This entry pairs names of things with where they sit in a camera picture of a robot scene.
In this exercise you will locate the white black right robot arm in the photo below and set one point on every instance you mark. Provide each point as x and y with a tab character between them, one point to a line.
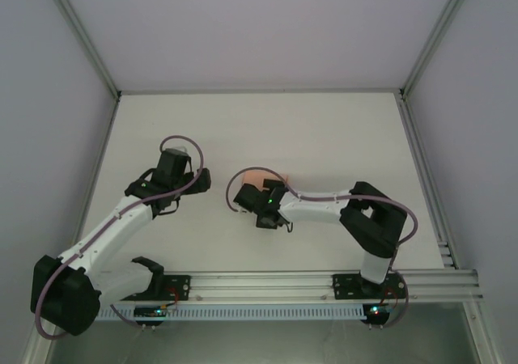
315	208

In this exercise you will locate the aluminium lower frame post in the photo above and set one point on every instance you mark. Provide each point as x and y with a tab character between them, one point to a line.
479	331
34	352

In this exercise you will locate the aluminium frame post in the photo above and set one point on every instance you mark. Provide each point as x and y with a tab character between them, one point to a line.
82	36
436	36
34	352
479	331

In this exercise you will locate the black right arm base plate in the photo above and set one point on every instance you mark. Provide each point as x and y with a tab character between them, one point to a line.
344	287

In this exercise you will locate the right controller board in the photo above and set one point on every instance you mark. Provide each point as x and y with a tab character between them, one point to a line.
376	311

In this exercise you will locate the left controller board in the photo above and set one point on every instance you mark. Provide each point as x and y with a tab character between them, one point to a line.
149	312

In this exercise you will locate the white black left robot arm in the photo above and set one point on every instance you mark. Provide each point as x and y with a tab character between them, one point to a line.
117	226

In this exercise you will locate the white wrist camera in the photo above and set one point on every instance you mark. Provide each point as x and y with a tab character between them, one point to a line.
242	209
182	151

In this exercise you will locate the pink paper box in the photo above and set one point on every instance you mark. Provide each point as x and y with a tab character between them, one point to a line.
253	178

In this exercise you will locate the aluminium table side rail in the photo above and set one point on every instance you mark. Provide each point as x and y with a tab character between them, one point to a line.
419	157
99	157

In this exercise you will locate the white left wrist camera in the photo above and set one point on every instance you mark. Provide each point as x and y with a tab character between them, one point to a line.
182	151

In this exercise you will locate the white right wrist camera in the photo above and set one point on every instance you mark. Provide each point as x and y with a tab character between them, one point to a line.
242	209

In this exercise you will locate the aluminium mounting rail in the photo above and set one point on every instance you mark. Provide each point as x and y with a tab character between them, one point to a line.
263	287

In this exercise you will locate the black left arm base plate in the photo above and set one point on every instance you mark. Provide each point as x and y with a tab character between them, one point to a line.
178	287

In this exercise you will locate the controller board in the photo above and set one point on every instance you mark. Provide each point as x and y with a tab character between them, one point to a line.
376	311
149	312

